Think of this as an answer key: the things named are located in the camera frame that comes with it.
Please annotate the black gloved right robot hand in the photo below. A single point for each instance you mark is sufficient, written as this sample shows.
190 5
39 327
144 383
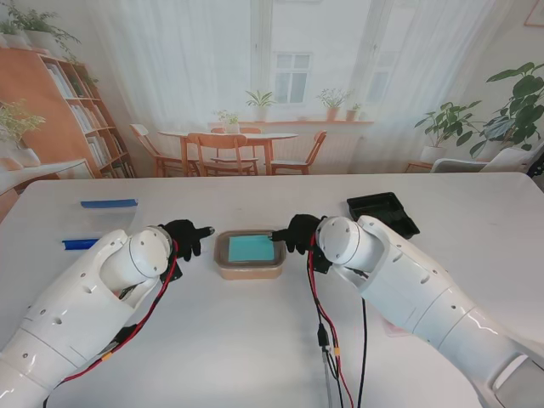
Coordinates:
302 231

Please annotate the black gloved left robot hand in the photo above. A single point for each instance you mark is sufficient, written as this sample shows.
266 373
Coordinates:
185 236

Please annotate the clear lid with teal label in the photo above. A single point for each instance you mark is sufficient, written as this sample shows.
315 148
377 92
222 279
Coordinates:
251 248

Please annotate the brown paper food container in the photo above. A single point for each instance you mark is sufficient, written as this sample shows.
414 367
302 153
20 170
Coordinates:
251 274

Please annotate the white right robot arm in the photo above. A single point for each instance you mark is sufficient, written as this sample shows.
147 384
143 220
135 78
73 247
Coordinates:
416 289

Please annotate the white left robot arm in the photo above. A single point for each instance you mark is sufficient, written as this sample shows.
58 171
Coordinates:
85 306

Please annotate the clear container with blue clips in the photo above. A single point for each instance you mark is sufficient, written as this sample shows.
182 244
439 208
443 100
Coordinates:
106 217

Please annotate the black plastic tray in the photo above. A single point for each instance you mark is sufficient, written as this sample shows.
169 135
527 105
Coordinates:
378 204

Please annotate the printed room scene backdrop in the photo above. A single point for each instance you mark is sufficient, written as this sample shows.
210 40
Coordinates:
297 42

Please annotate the black equipment piece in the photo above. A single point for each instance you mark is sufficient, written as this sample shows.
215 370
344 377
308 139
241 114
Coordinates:
536 166

